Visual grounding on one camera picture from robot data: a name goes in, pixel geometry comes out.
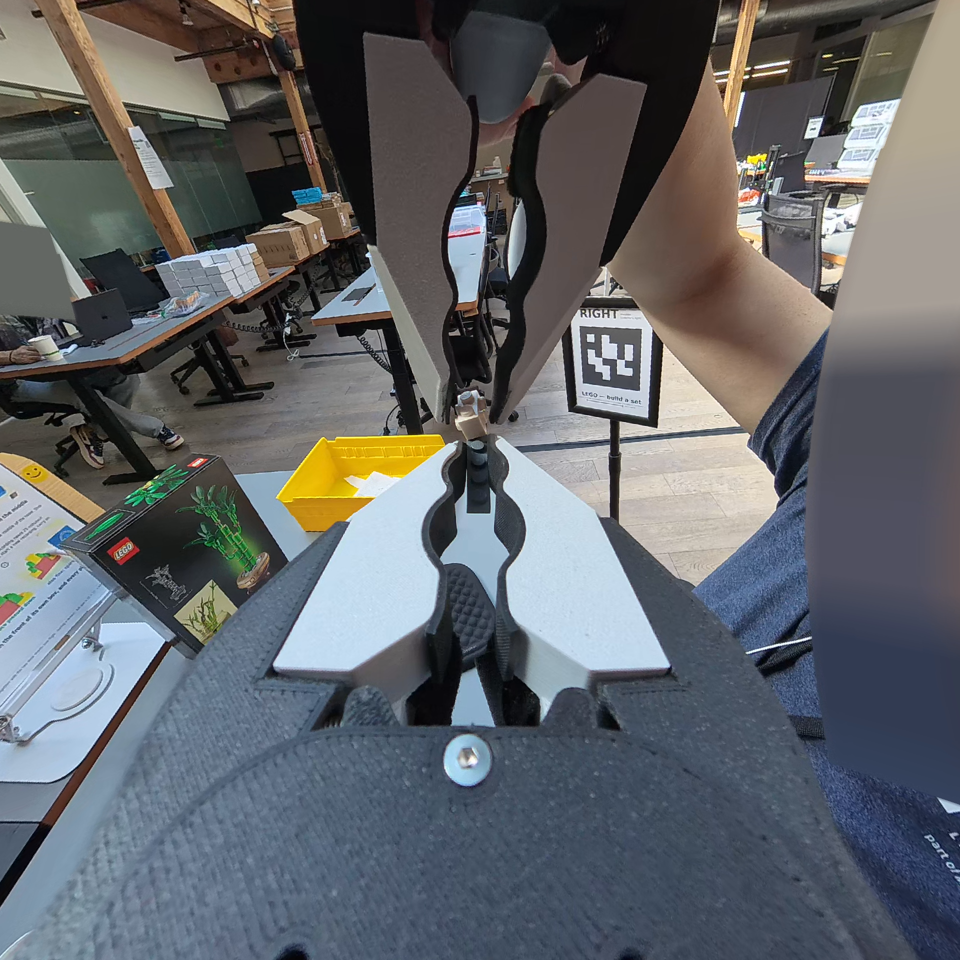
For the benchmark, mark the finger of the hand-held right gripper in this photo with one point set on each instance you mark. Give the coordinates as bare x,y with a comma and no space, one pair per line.
585,195
412,187

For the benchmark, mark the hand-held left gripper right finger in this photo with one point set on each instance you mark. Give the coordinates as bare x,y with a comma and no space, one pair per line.
585,600

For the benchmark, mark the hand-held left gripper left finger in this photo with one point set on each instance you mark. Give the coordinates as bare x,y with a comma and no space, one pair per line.
360,600

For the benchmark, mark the dark grey lego plate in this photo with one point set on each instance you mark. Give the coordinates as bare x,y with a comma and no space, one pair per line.
478,480

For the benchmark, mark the small pale lego bracket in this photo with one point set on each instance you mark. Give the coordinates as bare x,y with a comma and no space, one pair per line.
472,420

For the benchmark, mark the person's right forearm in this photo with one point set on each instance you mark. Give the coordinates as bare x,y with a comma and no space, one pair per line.
712,300

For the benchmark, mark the black lego set box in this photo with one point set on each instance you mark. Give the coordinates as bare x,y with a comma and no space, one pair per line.
165,555

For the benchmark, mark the cardboard box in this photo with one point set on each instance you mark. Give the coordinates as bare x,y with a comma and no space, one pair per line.
330,221
274,244

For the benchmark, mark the yellow plastic bin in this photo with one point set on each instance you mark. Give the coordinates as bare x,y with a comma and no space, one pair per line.
322,502

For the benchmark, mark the empty white paper bag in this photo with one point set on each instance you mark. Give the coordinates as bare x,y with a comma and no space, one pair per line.
371,484

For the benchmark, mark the wood edged standing desk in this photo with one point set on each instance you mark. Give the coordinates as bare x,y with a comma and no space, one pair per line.
150,337
352,304

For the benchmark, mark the black framed marker sign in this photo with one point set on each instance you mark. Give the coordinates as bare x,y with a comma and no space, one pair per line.
615,360

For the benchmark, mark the person's torso in navy shirt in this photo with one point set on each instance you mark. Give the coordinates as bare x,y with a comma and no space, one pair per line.
757,600

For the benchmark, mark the black mesh office chair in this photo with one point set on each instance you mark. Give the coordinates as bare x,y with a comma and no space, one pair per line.
791,240

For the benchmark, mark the stack of white boxes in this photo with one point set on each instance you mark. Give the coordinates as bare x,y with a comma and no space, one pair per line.
210,270

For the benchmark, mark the stack of clear plastic boxes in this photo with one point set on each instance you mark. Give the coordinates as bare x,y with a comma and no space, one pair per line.
870,131

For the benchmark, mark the black laptop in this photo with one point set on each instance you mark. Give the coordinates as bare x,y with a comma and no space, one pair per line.
101,315

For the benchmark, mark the instruction card acrylic stand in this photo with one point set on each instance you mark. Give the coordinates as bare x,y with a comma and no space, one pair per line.
37,585

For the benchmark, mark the plain white cup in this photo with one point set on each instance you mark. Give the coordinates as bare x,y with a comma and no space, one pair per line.
46,349

